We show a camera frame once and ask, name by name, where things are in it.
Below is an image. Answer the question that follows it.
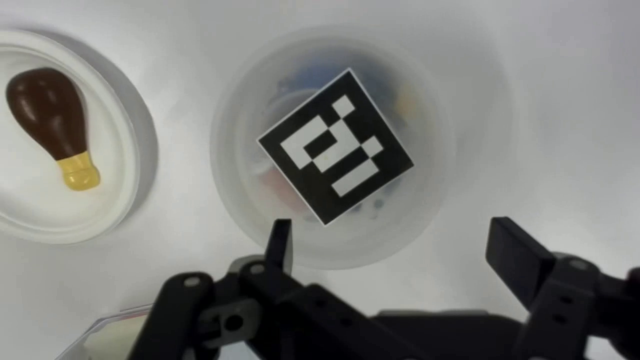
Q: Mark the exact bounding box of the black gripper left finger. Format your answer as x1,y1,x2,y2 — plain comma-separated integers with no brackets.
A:
129,217,429,360

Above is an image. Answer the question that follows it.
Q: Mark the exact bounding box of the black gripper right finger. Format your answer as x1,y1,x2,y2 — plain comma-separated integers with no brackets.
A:
485,214,640,360

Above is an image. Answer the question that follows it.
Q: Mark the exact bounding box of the white round plate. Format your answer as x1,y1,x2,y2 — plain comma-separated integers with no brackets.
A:
0,27,161,246

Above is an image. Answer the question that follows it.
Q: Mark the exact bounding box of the brown toy chicken drumstick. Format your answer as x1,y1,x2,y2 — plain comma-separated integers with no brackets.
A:
4,66,105,195

